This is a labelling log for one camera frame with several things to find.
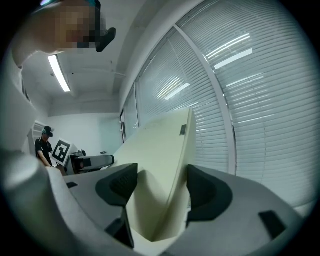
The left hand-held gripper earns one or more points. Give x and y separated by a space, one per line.
61 151

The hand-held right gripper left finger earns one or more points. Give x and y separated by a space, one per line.
95 195

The person's head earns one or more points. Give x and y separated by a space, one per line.
55 27

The ceiling strip light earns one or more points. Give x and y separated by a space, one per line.
59 73

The black head-mounted camera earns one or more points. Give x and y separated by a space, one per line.
106 40

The person's white printed T-shirt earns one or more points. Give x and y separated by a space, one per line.
15 112

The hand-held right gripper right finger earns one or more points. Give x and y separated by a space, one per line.
237 200

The white window blinds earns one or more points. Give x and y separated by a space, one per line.
250 112

